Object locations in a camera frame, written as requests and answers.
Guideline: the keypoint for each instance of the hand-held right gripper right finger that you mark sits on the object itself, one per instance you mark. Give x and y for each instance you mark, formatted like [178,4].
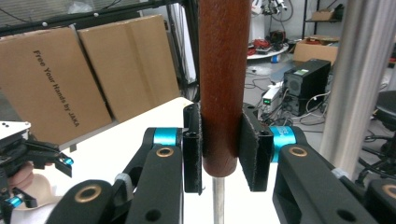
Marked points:
[257,152]

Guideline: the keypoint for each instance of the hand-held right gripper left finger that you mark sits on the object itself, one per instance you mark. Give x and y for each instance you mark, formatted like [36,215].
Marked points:
[191,149]

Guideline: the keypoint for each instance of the light wooden spoon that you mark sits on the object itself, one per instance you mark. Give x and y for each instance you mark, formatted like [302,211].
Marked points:
[43,189]

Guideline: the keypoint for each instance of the steel utensil stand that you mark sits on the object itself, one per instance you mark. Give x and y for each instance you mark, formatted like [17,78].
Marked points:
[358,77]

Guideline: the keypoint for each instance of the white power adapter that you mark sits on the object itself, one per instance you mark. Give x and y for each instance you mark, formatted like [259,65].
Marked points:
[271,96]

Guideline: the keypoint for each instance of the black computer tower green label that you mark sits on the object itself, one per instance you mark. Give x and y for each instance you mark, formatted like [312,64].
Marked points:
[306,84]

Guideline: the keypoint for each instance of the white round table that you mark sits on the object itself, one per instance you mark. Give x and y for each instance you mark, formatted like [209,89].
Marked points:
[267,53]

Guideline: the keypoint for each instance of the large plain cardboard box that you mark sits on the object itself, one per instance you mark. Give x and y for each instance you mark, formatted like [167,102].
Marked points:
[134,62]

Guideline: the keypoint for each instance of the small brown cardboard box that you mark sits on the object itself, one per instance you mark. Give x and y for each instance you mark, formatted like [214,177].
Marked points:
[314,49]

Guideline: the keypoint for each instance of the black metal frame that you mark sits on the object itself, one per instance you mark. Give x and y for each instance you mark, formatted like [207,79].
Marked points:
[62,19]

